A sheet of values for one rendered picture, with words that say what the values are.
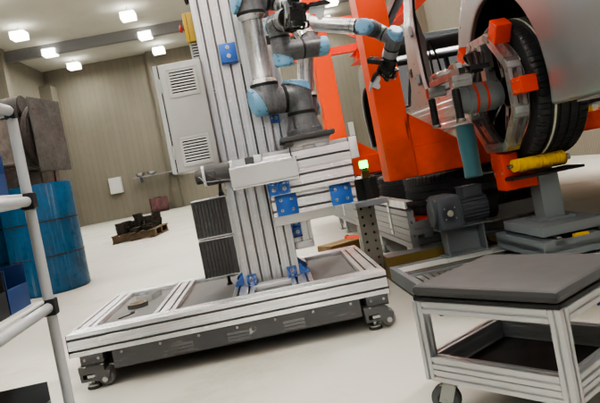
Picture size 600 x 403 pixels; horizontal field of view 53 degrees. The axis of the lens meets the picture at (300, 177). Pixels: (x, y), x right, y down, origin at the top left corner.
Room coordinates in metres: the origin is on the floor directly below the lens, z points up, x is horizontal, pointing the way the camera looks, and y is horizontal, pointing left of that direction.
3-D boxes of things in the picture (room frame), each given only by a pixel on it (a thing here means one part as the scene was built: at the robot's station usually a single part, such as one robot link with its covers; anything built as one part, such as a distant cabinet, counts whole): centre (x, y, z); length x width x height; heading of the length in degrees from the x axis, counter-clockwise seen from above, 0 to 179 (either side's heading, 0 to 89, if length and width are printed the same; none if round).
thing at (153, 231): (10.82, 2.97, 0.21); 1.15 x 0.79 x 0.43; 3
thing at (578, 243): (2.86, -1.13, 0.13); 0.50 x 0.36 x 0.10; 5
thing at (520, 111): (2.84, -0.96, 0.85); 0.54 x 0.07 x 0.54; 5
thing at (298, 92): (2.53, -0.05, 0.98); 0.13 x 0.12 x 0.14; 109
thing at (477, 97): (2.84, -0.89, 0.85); 0.21 x 0.14 x 0.14; 95
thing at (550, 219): (2.86, -1.13, 0.32); 0.40 x 0.30 x 0.28; 5
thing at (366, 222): (3.40, -0.32, 0.21); 0.10 x 0.10 x 0.42; 5
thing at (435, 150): (3.35, -0.88, 0.69); 0.52 x 0.17 x 0.35; 95
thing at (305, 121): (2.53, -0.06, 0.87); 0.15 x 0.15 x 0.10
